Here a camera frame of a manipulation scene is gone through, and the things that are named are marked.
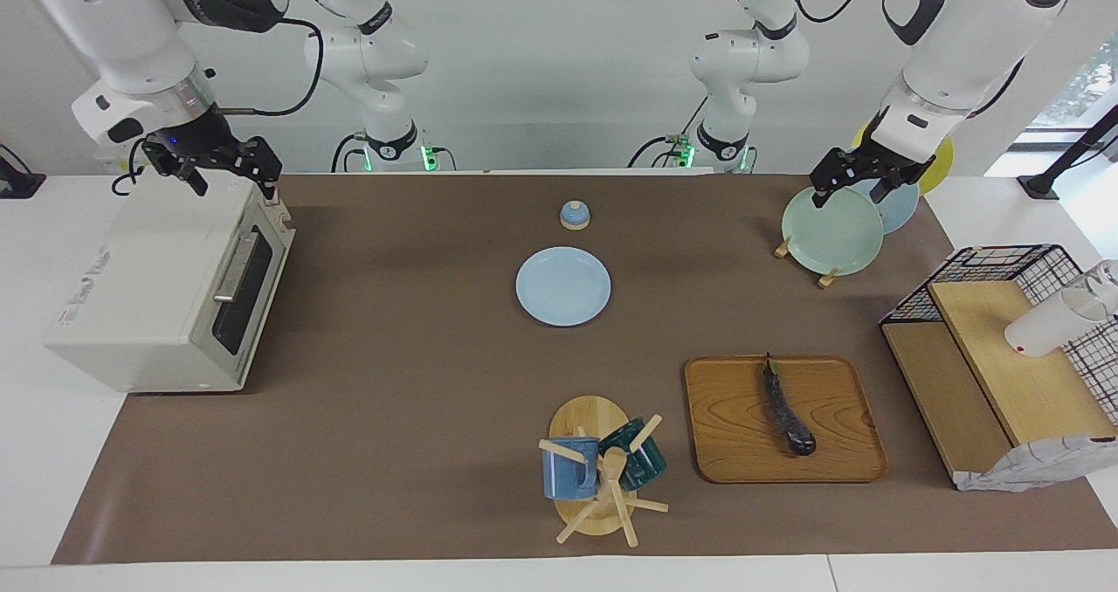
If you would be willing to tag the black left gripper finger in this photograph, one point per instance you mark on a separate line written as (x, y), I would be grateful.
(879, 190)
(821, 197)

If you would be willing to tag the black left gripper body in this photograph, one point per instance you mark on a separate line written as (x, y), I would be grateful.
(865, 162)

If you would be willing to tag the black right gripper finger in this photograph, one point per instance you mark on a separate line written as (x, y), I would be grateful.
(269, 190)
(199, 183)

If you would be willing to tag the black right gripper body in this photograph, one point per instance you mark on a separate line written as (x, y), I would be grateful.
(210, 148)

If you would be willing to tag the dark purple eggplant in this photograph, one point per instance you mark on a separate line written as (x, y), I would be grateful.
(786, 413)

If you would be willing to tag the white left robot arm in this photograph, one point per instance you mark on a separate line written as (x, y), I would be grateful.
(961, 33)

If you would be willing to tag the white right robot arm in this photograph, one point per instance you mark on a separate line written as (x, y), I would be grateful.
(131, 33)

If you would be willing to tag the cream toaster oven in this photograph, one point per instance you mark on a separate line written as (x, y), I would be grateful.
(140, 295)

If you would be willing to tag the light blue racked plate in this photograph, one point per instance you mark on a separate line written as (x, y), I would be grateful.
(900, 212)

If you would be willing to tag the pale green racked plate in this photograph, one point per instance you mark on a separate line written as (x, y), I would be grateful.
(830, 234)

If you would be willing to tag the yellow racked plate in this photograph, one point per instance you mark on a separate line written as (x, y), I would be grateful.
(939, 168)

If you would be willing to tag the wooden plate rack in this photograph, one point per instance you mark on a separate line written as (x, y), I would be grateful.
(826, 279)

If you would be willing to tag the black table clamp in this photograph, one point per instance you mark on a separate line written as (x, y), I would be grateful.
(17, 183)

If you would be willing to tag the white plastic cup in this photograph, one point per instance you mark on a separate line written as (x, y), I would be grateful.
(1044, 326)

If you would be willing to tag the window with greenery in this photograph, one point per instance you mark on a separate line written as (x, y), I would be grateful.
(1079, 86)

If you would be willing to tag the clear glass cup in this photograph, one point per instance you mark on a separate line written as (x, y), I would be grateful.
(1105, 282)

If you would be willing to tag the brown table mat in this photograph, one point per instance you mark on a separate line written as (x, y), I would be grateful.
(393, 400)

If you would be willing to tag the wooden serving tray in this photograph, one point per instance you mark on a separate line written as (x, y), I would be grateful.
(742, 435)

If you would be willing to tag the white grid patterned cloth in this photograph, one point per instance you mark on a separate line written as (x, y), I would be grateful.
(1022, 471)

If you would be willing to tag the dark green ceramic mug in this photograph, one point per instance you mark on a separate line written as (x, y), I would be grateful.
(646, 465)

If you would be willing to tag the wooden mug tree stand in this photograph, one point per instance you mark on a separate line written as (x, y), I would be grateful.
(587, 417)

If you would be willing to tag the blue ceramic mug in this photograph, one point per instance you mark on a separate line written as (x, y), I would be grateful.
(568, 478)

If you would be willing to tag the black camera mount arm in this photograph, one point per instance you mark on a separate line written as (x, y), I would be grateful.
(1070, 155)

